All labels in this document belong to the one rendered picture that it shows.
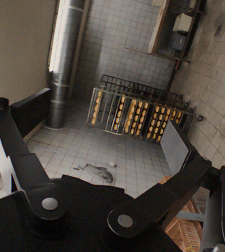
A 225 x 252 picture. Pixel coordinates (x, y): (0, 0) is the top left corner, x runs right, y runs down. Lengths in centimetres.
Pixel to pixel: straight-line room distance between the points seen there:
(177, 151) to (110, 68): 508
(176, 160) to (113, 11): 515
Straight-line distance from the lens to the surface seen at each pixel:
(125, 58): 520
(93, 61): 526
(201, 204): 197
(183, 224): 174
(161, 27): 443
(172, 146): 18
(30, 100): 17
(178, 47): 467
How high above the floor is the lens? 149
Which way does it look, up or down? 3 degrees down
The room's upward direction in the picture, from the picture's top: 76 degrees counter-clockwise
